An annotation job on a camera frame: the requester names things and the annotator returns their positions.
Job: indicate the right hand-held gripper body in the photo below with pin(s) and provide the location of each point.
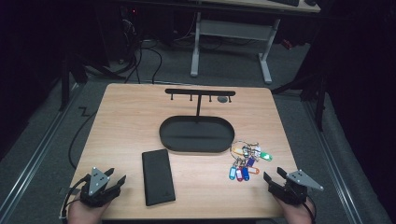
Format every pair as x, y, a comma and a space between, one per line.
295, 189

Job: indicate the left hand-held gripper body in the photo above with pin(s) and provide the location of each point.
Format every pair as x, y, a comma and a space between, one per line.
99, 180

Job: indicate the person's left hand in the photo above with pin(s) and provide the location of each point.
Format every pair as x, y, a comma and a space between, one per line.
84, 214

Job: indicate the grey round table grommet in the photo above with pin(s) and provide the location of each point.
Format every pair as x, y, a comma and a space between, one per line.
222, 99

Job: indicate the black keyboard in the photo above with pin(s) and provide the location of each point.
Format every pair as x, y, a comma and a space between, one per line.
285, 2

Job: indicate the red object under desk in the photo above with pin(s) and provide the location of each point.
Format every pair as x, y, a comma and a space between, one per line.
287, 44

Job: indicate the key bunch with coloured tags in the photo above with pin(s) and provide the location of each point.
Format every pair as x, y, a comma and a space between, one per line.
246, 161

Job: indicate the metal floor rail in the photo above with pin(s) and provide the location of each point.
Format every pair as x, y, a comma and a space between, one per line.
333, 161
34, 158

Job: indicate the person's right hand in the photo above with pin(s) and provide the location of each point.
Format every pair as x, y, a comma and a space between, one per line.
295, 214

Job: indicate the dark computer tower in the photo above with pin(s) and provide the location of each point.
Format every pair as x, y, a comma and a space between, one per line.
129, 31

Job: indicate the white-framed wooden desk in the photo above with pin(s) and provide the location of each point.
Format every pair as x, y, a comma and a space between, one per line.
233, 29

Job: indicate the black computer mouse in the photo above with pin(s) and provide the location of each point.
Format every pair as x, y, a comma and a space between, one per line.
310, 2

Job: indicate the black metal stand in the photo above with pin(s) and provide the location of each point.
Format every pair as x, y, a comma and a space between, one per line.
65, 81
319, 93

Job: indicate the grey floor tape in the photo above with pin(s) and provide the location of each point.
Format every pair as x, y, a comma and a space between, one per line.
63, 191

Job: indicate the black key rack with tray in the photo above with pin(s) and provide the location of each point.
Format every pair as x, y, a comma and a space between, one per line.
190, 137

